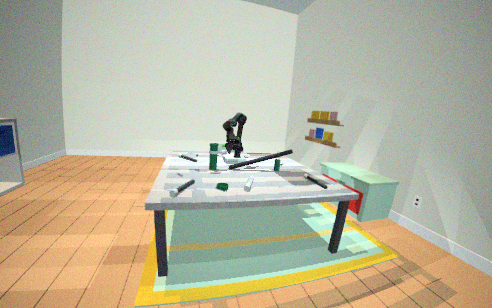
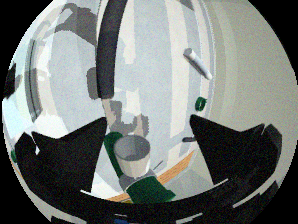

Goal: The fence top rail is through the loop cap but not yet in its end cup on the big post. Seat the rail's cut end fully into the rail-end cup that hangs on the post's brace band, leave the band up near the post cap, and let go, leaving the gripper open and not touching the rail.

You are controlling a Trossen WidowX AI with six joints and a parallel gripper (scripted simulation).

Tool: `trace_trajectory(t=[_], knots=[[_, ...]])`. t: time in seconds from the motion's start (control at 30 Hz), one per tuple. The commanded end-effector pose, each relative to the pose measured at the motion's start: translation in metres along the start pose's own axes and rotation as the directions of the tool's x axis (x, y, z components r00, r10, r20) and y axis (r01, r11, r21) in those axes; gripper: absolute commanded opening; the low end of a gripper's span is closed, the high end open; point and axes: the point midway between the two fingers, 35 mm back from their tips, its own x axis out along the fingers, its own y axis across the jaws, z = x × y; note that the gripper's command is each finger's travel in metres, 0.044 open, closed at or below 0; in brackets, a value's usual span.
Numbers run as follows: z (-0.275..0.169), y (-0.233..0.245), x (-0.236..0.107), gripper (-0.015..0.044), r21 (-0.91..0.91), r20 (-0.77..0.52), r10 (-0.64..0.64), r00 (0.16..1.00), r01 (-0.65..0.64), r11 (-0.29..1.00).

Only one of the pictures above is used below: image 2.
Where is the dark grey rod with white tip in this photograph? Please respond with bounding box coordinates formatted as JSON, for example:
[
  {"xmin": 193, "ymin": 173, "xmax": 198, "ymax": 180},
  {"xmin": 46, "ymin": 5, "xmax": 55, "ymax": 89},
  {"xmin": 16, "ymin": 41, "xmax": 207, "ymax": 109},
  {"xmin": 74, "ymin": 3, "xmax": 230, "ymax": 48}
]
[{"xmin": 184, "ymin": 137, "xmax": 197, "ymax": 143}]

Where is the white cylindrical tube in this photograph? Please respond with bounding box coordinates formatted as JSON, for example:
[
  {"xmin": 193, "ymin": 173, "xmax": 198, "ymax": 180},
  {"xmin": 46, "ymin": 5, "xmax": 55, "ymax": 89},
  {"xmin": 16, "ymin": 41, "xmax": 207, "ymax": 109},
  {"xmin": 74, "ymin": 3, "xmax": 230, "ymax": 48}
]
[{"xmin": 184, "ymin": 48, "xmax": 213, "ymax": 80}]

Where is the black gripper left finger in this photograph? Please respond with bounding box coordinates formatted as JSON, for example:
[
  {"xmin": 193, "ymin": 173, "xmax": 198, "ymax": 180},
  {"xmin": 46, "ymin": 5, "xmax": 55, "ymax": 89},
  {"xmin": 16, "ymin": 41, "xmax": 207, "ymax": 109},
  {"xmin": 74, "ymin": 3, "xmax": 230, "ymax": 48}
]
[{"xmin": 31, "ymin": 117, "xmax": 108, "ymax": 193}]

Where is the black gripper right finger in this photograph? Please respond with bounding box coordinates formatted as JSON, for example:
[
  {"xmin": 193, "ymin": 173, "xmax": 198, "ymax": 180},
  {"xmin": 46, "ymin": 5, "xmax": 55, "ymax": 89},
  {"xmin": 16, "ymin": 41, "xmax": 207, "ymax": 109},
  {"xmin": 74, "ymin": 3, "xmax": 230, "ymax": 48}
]
[{"xmin": 190, "ymin": 115, "xmax": 265, "ymax": 185}]

